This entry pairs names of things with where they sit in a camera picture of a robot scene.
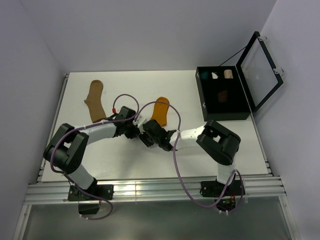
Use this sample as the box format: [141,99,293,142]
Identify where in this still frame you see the mustard yellow striped-cuff sock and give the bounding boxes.
[150,96,170,127]

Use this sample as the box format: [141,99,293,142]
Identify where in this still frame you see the dark brown striped-cuff sock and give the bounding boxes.
[217,90,228,103]

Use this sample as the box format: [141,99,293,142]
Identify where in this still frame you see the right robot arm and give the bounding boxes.
[142,120,241,195]

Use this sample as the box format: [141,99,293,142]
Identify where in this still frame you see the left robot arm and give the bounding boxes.
[43,106,140,200]

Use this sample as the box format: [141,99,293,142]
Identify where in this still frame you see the tan ribbed sock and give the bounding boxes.
[84,79,106,123]

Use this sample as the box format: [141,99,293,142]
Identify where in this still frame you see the teal rolled sock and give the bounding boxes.
[200,71,209,80]

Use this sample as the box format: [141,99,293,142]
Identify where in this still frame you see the black storage box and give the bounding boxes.
[195,66,250,122]

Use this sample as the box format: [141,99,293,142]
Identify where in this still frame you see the white rolled sock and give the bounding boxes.
[211,72,218,79]

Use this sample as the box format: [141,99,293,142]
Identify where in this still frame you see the beige rolled sock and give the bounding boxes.
[224,69,234,79]

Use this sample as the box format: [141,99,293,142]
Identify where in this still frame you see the glass box lid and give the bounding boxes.
[235,31,284,113]

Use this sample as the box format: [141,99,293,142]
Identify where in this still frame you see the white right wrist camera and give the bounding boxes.
[132,114,147,133]

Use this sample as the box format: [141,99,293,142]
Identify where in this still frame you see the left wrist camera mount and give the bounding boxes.
[112,107,124,120]

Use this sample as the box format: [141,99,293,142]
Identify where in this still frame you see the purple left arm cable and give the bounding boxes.
[49,93,140,176]

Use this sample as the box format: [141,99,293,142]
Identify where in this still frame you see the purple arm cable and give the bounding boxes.
[49,93,140,176]
[136,101,247,216]

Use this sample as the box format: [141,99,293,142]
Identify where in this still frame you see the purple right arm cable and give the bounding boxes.
[136,101,247,216]

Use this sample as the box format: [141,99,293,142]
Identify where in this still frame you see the aluminium front frame rails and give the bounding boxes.
[23,175,287,205]

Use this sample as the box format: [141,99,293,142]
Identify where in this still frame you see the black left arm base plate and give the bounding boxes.
[67,184,114,202]

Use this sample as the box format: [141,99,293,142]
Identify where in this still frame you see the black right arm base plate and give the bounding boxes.
[199,180,246,198]

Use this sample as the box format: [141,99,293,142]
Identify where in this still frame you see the aluminium table edge rail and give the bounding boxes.
[35,73,70,184]

